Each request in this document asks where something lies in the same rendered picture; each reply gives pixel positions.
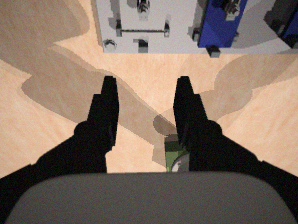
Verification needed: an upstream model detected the blue flat plate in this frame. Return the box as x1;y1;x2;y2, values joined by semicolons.
197;0;248;48

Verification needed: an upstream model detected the toggle clamp with red handle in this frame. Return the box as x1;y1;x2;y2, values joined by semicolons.
221;0;241;21

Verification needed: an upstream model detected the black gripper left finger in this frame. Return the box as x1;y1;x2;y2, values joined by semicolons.
0;76;119;224

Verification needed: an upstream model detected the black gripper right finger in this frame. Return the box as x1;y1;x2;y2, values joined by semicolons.
173;76;298;223

